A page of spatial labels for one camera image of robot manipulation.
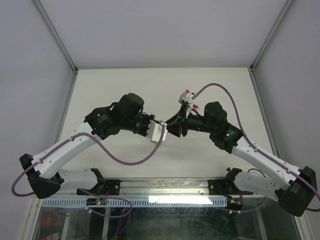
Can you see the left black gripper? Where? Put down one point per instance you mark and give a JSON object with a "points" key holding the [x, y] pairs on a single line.
{"points": [[148, 118]]}

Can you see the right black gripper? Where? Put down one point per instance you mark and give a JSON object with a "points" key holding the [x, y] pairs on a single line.
{"points": [[179, 124]]}

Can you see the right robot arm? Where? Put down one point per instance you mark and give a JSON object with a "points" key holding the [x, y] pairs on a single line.
{"points": [[292, 187]]}

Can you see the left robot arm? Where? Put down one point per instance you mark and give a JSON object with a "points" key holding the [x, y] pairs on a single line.
{"points": [[44, 170]]}

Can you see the aluminium mounting rail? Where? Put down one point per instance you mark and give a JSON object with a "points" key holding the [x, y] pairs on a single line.
{"points": [[162, 186]]}

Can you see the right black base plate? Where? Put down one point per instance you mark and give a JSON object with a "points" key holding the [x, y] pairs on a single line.
{"points": [[221, 187]]}

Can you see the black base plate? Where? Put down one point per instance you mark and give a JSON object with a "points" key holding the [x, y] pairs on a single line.
{"points": [[111, 187], [221, 187]]}

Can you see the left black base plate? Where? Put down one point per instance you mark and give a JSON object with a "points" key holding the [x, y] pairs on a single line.
{"points": [[111, 187]]}

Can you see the white slotted cable duct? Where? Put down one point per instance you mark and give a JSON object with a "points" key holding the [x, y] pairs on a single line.
{"points": [[137, 202]]}

